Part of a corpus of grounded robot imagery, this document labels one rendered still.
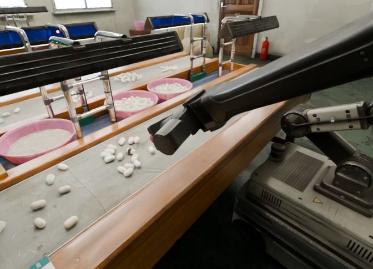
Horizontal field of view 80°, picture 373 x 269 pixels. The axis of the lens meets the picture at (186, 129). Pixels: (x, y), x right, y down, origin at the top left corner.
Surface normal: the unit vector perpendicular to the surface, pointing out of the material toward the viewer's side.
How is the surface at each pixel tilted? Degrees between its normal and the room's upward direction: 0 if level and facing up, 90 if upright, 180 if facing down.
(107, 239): 0
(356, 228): 1
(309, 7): 90
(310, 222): 90
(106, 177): 0
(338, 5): 90
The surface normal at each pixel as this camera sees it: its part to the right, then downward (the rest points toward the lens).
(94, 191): 0.00, -0.86
